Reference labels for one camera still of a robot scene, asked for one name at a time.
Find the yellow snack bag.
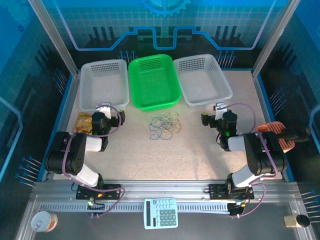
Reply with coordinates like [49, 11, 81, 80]
[72, 111, 94, 135]

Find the aluminium frame post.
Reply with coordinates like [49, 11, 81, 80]
[251, 0, 301, 78]
[26, 0, 81, 77]

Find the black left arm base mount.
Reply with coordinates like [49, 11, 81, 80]
[75, 183, 122, 201]

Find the tin can with pull tab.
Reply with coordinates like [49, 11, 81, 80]
[30, 211, 59, 233]

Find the thin yellow cable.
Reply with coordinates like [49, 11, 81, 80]
[167, 111, 184, 126]
[161, 122, 184, 135]

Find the white perforated plastic basket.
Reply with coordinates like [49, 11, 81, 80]
[78, 59, 131, 113]
[172, 54, 234, 110]

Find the light blue calculator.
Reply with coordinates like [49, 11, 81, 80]
[143, 197, 179, 230]

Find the beige block with black cap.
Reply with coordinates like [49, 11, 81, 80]
[283, 214, 311, 228]

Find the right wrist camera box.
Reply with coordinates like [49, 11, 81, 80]
[213, 101, 229, 120]

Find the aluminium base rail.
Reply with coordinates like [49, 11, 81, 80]
[32, 180, 300, 195]

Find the grey slotted cable duct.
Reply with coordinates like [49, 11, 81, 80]
[39, 203, 231, 214]

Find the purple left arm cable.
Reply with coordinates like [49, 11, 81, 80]
[61, 104, 126, 218]

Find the green perforated plastic basket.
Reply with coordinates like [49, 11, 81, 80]
[127, 53, 182, 113]

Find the thin blue cable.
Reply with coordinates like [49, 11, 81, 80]
[149, 117, 163, 141]
[157, 124, 174, 141]

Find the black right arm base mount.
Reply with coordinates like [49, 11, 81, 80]
[208, 183, 255, 201]

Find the orange slotted utensil holder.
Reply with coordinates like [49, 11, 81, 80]
[256, 121, 296, 153]

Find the small black control box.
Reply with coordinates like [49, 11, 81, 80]
[86, 198, 106, 219]
[226, 199, 251, 218]

